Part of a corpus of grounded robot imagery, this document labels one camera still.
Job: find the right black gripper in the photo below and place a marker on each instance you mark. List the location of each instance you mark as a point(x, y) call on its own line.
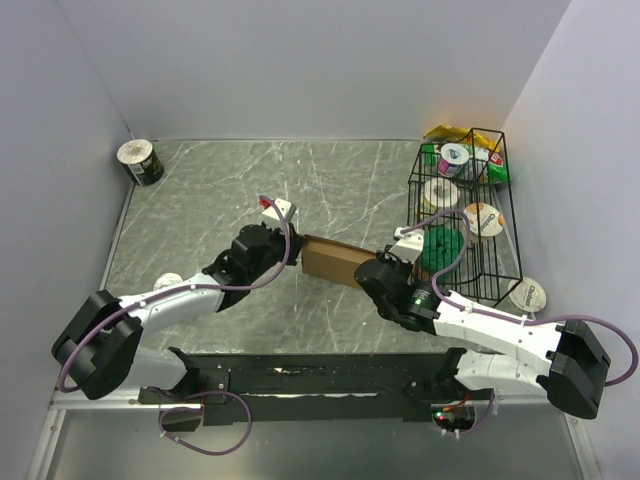
point(404, 266)

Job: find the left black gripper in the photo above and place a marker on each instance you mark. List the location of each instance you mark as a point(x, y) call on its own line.
point(295, 244)

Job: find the brown cardboard box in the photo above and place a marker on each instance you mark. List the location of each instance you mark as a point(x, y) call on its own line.
point(333, 261)

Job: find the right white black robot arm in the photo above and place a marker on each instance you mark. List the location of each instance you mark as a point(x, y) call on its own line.
point(563, 361)

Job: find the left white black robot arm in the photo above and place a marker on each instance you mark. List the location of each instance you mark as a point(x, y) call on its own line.
point(99, 351)

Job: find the Chobani yogurt cup in basket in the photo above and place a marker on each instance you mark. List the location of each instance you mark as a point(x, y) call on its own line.
point(485, 221)

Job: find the tin can brown label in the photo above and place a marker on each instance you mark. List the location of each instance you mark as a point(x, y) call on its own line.
point(166, 280)

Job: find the white yogurt cup on table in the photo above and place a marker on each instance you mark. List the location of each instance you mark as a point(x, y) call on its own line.
point(527, 294)

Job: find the blue white yogurt cup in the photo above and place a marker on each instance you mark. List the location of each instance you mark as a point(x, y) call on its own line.
point(453, 157)

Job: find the green snack bag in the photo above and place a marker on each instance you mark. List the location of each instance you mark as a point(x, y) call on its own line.
point(483, 170)

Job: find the green black chips can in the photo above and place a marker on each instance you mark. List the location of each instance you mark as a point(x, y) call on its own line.
point(140, 161)

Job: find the red white package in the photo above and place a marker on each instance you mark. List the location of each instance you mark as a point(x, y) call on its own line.
point(496, 159)

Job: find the yellow snack bag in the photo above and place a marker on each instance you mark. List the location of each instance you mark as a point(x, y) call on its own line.
point(470, 138)

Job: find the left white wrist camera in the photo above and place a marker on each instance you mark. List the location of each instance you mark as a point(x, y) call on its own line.
point(276, 212)

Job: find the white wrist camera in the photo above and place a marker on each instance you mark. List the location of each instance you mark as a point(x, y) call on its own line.
point(276, 212)
point(408, 245)

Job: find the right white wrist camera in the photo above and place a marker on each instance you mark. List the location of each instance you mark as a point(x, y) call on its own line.
point(408, 245)

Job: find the black wire basket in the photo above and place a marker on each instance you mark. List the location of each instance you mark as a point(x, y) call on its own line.
point(482, 271)

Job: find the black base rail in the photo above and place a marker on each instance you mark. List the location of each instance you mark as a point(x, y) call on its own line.
point(307, 387)

